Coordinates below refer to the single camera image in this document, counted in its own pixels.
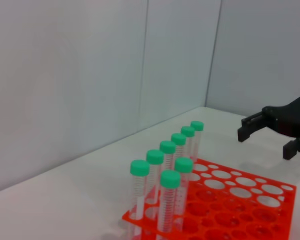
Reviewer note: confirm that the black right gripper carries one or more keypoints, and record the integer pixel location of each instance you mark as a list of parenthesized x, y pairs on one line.
[(290, 120)]

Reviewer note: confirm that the clear test tube green cap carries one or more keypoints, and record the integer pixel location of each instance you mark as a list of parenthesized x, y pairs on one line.
[(167, 147), (140, 168), (183, 165), (188, 131), (155, 157), (170, 178), (197, 125), (178, 139)]

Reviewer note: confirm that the orange plastic test tube rack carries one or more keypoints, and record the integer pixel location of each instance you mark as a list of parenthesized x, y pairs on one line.
[(227, 220)]

